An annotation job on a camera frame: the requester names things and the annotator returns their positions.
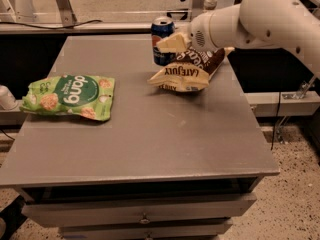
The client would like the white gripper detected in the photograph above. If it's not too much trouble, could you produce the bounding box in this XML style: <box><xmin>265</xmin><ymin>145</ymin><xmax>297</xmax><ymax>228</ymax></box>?
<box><xmin>156</xmin><ymin>5</ymin><xmax>242</xmax><ymax>53</ymax></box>

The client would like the blue pepsi can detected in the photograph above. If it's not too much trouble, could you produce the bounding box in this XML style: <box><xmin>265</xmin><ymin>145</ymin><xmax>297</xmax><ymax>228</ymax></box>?
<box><xmin>151</xmin><ymin>16</ymin><xmax>175</xmax><ymax>66</ymax></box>

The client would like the brown and yellow chip bag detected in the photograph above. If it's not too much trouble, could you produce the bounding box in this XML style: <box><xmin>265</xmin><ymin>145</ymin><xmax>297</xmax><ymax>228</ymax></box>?
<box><xmin>148</xmin><ymin>48</ymin><xmax>233</xmax><ymax>92</ymax></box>

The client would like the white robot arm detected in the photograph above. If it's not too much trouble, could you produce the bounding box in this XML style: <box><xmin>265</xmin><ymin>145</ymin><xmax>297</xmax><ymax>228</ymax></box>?
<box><xmin>156</xmin><ymin>0</ymin><xmax>320</xmax><ymax>78</ymax></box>

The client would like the green dang snack bag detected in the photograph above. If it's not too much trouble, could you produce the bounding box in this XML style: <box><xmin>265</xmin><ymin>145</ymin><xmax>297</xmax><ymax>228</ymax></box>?
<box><xmin>20</xmin><ymin>75</ymin><xmax>115</xmax><ymax>121</ymax></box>

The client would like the grey upper drawer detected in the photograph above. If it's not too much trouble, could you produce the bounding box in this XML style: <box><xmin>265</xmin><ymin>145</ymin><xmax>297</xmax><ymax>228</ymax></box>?
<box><xmin>22</xmin><ymin>193</ymin><xmax>257</xmax><ymax>227</ymax></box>

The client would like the grey drawer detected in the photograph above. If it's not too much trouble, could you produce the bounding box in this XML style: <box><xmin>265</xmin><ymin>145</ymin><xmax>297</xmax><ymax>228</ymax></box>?
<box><xmin>22</xmin><ymin>193</ymin><xmax>257</xmax><ymax>227</ymax></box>
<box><xmin>60</xmin><ymin>219</ymin><xmax>232</xmax><ymax>240</ymax></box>

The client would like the metal drawer knob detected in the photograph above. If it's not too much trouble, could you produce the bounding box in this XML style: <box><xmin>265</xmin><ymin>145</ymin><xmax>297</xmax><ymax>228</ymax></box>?
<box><xmin>139</xmin><ymin>214</ymin><xmax>150</xmax><ymax>225</ymax></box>

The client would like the white bottle at left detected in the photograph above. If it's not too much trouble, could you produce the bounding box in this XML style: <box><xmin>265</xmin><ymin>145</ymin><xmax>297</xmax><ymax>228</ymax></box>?
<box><xmin>0</xmin><ymin>85</ymin><xmax>18</xmax><ymax>110</ymax></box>

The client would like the grey lower drawer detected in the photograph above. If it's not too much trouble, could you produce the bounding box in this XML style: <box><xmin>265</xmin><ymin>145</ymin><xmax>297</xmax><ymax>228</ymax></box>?
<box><xmin>60</xmin><ymin>219</ymin><xmax>232</xmax><ymax>240</ymax></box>

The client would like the black cable on ledge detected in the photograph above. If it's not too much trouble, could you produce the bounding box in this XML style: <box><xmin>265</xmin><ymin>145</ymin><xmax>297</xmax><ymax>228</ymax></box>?
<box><xmin>0</xmin><ymin>18</ymin><xmax>104</xmax><ymax>30</ymax></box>

